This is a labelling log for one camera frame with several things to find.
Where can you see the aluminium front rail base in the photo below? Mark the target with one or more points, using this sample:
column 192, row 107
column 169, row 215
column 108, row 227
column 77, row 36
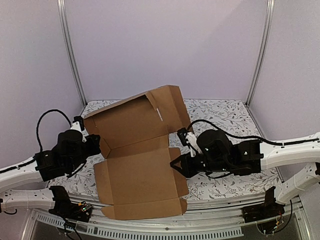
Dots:
column 204, row 220

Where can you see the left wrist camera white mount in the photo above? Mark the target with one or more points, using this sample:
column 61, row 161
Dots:
column 78, row 125

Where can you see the left aluminium frame post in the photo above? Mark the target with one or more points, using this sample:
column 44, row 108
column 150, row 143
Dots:
column 70, row 51

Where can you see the aluminium frame post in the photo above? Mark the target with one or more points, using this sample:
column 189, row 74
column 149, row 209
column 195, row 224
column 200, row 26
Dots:
column 70, row 51
column 262, row 51

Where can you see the brown cardboard box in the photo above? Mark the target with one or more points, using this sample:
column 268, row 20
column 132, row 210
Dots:
column 135, row 181

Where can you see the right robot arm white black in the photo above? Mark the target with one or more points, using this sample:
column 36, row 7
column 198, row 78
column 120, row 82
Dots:
column 212, row 152

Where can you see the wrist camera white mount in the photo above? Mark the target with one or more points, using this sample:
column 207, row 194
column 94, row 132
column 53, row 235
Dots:
column 78, row 125
column 188, row 139

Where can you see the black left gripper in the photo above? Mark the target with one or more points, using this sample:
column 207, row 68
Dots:
column 94, row 144

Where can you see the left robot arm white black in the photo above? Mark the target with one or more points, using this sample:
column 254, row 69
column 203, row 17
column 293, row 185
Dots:
column 66, row 158

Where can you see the floral patterned table mat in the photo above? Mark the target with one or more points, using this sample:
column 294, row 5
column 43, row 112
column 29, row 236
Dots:
column 229, row 115

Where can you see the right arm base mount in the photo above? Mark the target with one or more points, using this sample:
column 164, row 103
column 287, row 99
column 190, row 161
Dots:
column 268, row 209

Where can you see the right aluminium frame post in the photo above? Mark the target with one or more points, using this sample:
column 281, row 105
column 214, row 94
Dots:
column 262, row 51

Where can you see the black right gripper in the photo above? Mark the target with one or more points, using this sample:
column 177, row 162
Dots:
column 185, row 166

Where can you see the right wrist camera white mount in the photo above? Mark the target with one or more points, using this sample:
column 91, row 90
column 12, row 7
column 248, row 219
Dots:
column 188, row 139

